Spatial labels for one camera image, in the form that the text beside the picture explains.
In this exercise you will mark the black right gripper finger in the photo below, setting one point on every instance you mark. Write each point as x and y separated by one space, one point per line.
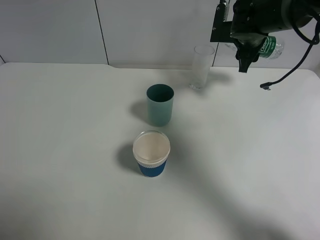
247 52

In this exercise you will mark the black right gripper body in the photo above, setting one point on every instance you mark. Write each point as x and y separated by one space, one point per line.
253 19

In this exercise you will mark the clear green-label water bottle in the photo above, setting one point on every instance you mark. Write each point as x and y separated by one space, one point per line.
271 49

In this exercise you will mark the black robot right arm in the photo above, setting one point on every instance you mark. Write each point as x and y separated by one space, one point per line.
301 12

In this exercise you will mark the teal plastic cup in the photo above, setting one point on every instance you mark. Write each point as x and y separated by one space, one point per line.
160 99

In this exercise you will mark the white cup with blue sleeve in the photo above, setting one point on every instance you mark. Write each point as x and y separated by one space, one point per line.
151 150

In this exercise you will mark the tall clear drinking glass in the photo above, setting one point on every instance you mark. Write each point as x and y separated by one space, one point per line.
202 62

